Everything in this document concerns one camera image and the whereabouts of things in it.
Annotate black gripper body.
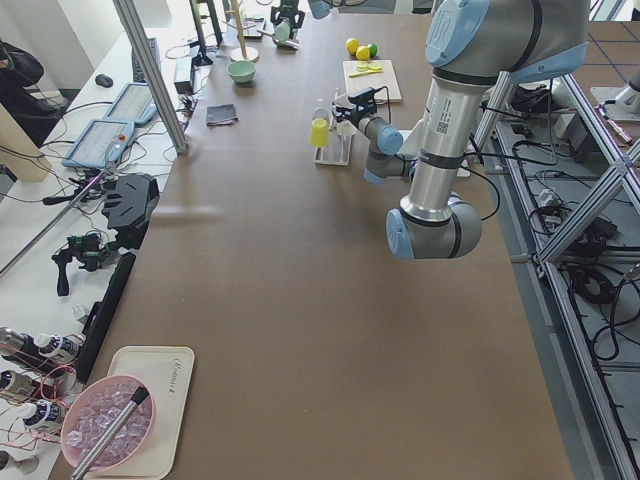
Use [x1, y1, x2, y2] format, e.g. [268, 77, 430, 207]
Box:
[339, 104, 375, 130]
[271, 0, 305, 25]

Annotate green cup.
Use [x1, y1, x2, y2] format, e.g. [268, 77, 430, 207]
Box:
[273, 17, 292, 45]

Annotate yellow cup on rack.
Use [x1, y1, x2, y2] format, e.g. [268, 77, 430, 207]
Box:
[309, 117, 330, 148]

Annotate wooden cutting board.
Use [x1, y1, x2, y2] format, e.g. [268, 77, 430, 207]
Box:
[342, 60, 402, 103]

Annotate yellow plastic knife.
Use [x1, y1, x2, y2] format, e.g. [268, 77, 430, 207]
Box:
[348, 69, 383, 78]

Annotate yellow lemon lower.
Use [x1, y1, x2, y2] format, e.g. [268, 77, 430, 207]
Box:
[355, 45, 371, 61]

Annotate yellow lemon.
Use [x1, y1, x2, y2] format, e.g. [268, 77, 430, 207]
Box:
[345, 37, 360, 55]
[355, 45, 371, 61]

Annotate yellow lemon upper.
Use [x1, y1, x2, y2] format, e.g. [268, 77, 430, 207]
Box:
[345, 37, 360, 55]

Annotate wooden mug tree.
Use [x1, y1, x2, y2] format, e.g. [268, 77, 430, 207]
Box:
[222, 0, 260, 63]

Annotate green bowl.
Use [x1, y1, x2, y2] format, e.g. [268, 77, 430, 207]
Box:
[227, 60, 256, 84]

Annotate grey folded cloth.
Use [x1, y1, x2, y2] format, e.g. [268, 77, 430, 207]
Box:
[206, 104, 238, 126]

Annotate teach pendant upper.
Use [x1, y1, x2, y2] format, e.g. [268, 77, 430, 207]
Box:
[104, 82, 157, 126]

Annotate teach pendant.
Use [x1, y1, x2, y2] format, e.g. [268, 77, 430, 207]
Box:
[104, 82, 157, 126]
[62, 119, 136, 169]

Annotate black computer mouse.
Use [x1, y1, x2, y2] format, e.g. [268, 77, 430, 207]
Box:
[94, 74, 113, 88]

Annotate teach pendant lower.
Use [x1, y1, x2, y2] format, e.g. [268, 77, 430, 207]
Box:
[62, 119, 136, 169]

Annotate white plastic tray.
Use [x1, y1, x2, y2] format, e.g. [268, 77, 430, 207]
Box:
[74, 345, 196, 478]

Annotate metal tongs in bowl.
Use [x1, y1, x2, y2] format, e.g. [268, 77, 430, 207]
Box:
[70, 386, 149, 480]

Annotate pink bowl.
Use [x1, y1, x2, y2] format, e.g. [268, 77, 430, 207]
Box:
[61, 375, 155, 471]

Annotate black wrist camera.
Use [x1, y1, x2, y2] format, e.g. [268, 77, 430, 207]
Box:
[347, 87, 376, 107]

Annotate white wire cup rack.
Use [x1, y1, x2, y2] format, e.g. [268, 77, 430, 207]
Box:
[312, 88, 356, 166]

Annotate aluminium frame post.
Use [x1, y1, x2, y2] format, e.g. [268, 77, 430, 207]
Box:
[113, 0, 188, 155]

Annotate green handled grabber tool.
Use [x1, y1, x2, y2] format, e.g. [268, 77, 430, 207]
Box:
[1, 153, 115, 277]

